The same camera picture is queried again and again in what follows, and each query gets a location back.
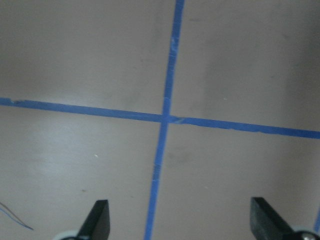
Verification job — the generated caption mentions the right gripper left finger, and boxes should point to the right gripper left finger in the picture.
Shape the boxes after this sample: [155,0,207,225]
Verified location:
[76,199,111,240]

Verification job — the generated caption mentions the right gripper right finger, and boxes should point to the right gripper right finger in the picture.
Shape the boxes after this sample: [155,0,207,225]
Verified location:
[250,197,295,240]

